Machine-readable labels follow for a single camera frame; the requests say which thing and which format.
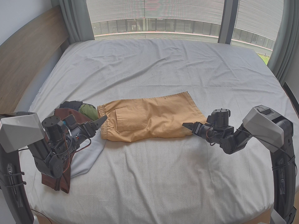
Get brown garment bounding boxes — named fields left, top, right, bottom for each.
left=42, top=108, right=94, bottom=194

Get black cable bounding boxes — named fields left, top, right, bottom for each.
left=30, top=209, right=50, bottom=222

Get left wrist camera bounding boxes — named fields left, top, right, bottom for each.
left=64, top=114, right=77, bottom=126

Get window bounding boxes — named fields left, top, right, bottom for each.
left=84, top=0, right=284, bottom=55

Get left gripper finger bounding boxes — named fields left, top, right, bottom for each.
left=92, top=115, right=108, bottom=130

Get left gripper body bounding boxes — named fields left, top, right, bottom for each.
left=70, top=120, right=100, bottom=140

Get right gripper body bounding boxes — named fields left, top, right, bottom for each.
left=192, top=121, right=211, bottom=139

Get green garment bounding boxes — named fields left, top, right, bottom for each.
left=79, top=104, right=98, bottom=121

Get pale grey garment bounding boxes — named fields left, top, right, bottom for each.
left=70, top=139, right=107, bottom=179

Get grey-green curtain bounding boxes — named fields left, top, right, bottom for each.
left=49, top=0, right=95, bottom=44
left=266, top=0, right=299, bottom=83

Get tan drawstring shorts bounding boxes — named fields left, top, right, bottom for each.
left=97, top=91, right=208, bottom=142

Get bed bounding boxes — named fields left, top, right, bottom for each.
left=0, top=5, right=299, bottom=224

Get black garment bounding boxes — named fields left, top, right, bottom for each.
left=59, top=100, right=83, bottom=110

